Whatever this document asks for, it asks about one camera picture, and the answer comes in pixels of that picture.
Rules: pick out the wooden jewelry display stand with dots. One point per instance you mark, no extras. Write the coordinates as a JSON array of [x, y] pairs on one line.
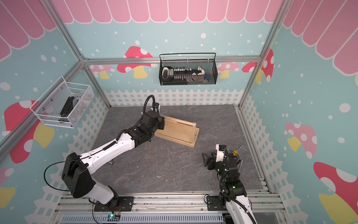
[[179, 131]]

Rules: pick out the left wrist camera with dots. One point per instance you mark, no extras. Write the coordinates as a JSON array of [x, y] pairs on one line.
[[156, 106]]

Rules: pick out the black box in white basket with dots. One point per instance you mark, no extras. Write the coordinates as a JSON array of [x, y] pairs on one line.
[[68, 107]]

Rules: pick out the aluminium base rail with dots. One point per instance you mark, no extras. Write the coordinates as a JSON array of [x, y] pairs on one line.
[[143, 208]]

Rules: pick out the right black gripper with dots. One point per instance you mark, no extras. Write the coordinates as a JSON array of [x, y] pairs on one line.
[[210, 159]]

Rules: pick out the black wire mesh basket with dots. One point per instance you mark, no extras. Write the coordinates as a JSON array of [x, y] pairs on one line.
[[190, 68]]

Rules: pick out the green lit circuit board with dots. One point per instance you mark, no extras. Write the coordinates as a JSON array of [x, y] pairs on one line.
[[113, 217]]

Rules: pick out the white wire mesh basket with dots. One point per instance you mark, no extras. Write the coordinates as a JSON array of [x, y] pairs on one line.
[[48, 107]]

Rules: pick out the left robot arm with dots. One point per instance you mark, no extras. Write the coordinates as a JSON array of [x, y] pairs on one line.
[[78, 169]]

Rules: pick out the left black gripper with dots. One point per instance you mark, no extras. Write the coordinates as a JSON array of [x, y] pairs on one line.
[[161, 120]]

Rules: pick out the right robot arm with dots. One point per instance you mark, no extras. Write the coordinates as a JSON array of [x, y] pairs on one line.
[[232, 196]]

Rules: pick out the yellow handled screwdriver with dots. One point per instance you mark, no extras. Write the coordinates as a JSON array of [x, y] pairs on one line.
[[235, 152]]

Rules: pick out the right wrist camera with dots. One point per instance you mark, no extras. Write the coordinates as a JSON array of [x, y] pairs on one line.
[[220, 154]]

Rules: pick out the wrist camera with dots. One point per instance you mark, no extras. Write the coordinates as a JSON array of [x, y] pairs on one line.
[[156, 106], [220, 154]]

